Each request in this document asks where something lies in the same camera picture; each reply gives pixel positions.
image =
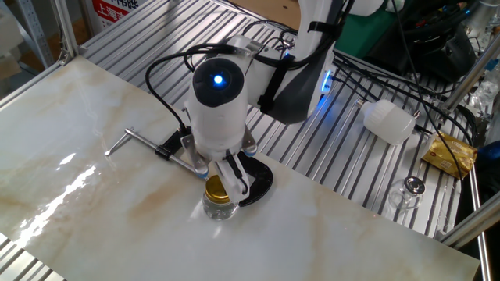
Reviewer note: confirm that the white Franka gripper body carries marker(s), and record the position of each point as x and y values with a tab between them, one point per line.
232	181

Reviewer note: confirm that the gold metal jar lid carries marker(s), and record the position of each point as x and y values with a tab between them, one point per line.
216	190

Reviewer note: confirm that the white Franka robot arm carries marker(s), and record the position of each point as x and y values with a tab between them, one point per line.
218	113

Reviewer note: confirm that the black C-clamp with steel screw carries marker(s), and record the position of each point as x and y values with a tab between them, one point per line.
258	179

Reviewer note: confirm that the clear glass jar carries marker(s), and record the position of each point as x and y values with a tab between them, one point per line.
218	210

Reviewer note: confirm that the small glass jar silver lid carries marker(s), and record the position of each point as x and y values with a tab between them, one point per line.
414	185

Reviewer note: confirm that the white LED bulb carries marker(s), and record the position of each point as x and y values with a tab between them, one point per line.
390	121

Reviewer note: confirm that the brown cardboard sheet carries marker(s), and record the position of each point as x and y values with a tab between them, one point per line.
269	11

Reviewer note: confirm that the green mat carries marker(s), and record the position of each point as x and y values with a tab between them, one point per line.
363	35

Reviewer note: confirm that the red white printed sign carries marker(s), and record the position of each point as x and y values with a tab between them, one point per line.
109	11

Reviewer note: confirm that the gold foil packet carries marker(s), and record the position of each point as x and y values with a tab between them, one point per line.
449	156

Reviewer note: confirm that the black equipment bag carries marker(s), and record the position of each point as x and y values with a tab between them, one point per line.
437	50

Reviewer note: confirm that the dark blue object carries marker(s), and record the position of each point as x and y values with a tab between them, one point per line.
490	160

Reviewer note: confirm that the white foam box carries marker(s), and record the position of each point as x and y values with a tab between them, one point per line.
9	31

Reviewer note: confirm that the aluminium frame post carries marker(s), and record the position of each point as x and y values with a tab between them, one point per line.
468	78
472	224
64	27

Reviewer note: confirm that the grey perforated shelf post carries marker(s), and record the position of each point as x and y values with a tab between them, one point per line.
35	31

